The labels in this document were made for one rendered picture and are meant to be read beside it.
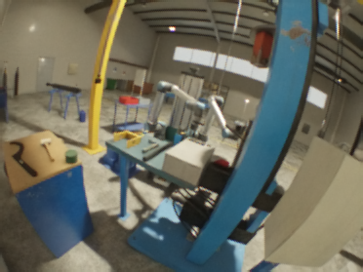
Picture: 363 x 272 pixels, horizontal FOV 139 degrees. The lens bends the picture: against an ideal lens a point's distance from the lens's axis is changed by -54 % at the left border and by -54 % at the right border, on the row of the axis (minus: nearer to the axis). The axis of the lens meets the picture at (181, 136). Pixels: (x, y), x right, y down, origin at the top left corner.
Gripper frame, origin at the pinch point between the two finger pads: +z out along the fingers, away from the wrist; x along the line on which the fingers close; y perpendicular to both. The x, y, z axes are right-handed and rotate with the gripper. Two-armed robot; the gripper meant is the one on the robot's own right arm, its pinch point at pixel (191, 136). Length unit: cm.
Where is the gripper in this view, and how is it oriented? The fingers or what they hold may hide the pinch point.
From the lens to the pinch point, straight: 152.9
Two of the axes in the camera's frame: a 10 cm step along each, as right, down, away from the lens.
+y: -8.9, -3.4, 3.0
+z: -2.4, 9.1, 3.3
